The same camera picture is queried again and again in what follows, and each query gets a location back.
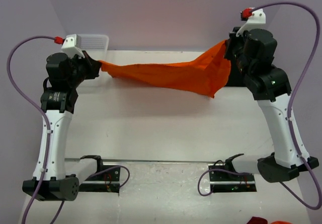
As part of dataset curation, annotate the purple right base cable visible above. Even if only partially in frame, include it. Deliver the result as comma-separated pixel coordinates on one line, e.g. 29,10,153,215
197,171,252,197

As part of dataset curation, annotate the white plastic mesh basket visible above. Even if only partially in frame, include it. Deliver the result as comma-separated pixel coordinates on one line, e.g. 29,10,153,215
79,34,109,89

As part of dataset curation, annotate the folded black t shirt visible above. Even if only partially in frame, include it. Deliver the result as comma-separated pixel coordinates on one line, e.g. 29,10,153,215
225,60,246,88

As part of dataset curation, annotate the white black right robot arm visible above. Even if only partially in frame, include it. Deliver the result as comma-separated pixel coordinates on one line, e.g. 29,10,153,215
224,27,319,183

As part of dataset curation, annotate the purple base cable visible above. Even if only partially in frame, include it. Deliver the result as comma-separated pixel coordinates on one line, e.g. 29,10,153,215
197,171,252,197
85,165,131,191

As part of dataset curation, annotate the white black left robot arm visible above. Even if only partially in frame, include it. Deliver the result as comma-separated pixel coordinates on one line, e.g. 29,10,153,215
22,50,105,201

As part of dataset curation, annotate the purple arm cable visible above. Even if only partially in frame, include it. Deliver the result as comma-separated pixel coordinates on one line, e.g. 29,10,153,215
7,35,65,224
240,2,321,209

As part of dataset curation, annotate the orange cloth at edge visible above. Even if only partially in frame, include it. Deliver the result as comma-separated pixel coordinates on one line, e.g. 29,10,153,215
271,220,292,224

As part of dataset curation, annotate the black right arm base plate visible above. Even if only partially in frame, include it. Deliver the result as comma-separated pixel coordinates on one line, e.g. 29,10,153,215
208,165,257,193

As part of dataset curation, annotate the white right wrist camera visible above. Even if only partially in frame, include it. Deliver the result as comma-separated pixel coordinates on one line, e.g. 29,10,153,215
236,8,266,37

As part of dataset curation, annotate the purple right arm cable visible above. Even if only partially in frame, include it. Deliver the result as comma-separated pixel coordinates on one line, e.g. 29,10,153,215
240,2,321,209

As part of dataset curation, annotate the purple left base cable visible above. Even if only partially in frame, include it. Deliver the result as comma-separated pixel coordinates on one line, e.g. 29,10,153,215
85,165,131,191

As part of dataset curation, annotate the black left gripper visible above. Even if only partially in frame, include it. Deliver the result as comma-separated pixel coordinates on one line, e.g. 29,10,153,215
67,50,102,87

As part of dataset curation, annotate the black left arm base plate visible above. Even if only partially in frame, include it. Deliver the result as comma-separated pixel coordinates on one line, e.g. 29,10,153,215
79,167,121,193

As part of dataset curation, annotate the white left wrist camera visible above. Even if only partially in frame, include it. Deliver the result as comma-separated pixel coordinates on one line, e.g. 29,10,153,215
61,34,85,58

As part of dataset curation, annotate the orange t shirt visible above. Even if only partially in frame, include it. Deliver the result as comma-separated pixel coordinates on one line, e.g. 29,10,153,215
100,40,231,98

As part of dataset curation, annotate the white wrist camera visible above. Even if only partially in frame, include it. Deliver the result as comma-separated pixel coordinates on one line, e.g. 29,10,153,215
61,34,85,58
236,8,266,37

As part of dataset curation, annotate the dark red cloth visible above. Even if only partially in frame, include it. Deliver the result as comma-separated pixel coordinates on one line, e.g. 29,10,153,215
247,216,268,224

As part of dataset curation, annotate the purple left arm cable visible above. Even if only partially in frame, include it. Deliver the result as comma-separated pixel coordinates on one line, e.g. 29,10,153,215
7,35,65,224

